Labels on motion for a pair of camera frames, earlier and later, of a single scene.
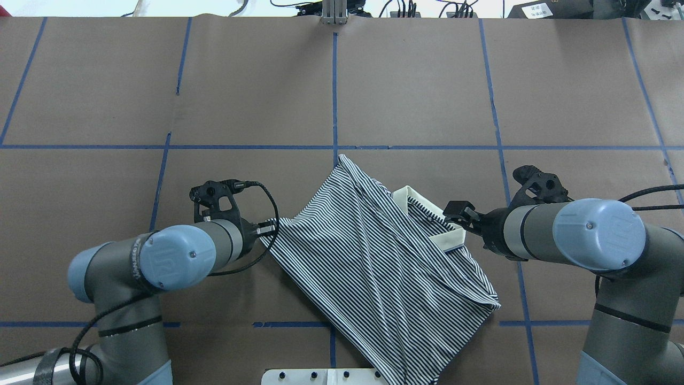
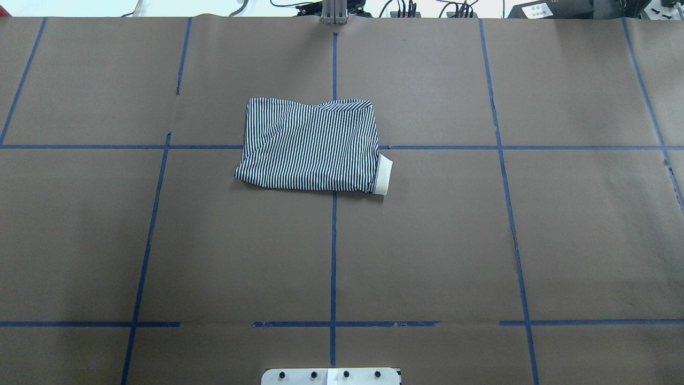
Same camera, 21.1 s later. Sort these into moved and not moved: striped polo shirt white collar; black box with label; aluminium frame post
Moved: striped polo shirt white collar
Not moved: black box with label; aluminium frame post
